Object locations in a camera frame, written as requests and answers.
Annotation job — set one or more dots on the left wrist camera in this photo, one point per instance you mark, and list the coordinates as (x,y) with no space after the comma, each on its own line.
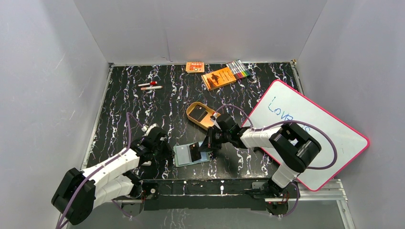
(147,128)

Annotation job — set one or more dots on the red capped marker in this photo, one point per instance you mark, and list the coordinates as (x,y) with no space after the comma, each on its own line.
(153,83)

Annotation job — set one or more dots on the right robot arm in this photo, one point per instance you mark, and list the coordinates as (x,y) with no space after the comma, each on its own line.
(295,146)

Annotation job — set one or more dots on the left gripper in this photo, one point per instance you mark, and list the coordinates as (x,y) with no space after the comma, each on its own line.
(165,149)

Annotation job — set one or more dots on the orange book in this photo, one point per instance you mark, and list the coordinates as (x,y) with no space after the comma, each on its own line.
(218,78)

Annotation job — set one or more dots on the mint green card holder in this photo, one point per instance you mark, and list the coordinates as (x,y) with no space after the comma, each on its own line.
(189,154)

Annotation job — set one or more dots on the set of coloured markers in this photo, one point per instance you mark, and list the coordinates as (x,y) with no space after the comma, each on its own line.
(238,69)

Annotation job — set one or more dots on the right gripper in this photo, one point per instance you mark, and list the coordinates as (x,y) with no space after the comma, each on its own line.
(208,144)

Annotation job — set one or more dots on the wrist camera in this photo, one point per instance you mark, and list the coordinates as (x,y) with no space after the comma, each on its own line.
(147,128)
(213,119)

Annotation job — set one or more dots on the small orange card box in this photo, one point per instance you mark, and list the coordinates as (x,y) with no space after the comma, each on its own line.
(195,67)

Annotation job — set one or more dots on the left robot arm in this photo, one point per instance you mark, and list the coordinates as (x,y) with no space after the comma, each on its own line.
(81,191)

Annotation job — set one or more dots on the pink framed whiteboard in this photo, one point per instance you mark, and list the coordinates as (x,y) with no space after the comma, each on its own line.
(340,143)

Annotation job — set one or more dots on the white pink marker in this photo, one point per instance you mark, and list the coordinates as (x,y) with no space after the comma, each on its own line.
(151,88)

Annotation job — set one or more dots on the tan oval tray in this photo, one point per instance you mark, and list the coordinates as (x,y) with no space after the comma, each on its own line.
(205,123)

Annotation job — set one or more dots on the black base frame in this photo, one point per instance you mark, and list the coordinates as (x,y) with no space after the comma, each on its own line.
(250,193)

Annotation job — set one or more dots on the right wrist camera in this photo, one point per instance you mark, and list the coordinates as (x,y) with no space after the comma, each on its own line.
(213,119)

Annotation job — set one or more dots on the white stapler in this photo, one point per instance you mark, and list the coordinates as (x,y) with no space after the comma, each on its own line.
(148,163)

